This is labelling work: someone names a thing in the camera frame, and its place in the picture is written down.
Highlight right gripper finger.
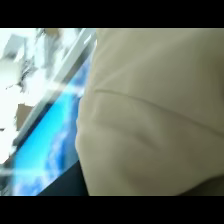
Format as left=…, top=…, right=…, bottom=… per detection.
left=37, top=159, right=91, bottom=197

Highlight beige pants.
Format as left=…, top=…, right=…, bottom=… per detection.
left=74, top=28, right=224, bottom=197

